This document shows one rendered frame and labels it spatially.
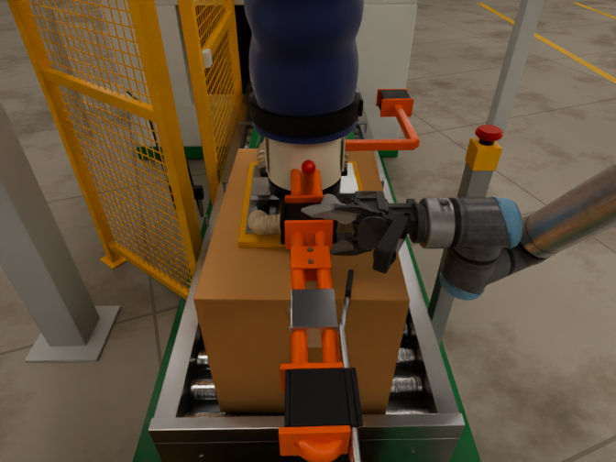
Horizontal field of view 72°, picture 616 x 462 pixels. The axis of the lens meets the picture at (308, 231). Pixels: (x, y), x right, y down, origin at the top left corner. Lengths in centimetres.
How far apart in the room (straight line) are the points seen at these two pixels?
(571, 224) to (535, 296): 156
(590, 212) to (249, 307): 59
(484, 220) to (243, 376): 59
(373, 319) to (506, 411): 114
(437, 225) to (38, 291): 156
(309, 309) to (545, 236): 47
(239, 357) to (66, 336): 126
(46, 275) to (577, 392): 208
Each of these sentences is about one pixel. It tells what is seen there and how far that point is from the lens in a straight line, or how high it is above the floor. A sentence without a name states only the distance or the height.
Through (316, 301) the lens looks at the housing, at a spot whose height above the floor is 109.
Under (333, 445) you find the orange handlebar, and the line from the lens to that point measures 49.
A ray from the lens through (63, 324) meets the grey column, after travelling 204.
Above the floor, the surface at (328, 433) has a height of 110.
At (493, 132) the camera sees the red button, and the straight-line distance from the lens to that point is 125.
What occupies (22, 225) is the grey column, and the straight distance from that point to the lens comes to 172.
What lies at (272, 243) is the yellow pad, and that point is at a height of 96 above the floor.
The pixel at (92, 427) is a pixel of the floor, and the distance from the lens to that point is 189.
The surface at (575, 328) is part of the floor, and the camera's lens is 231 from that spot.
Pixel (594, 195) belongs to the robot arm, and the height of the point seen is 117.
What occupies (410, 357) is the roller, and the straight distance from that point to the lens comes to 124.
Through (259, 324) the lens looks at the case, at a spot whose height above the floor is 88.
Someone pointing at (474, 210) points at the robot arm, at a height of 111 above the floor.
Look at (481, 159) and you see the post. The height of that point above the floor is 97.
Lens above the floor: 153
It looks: 38 degrees down
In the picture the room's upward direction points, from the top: straight up
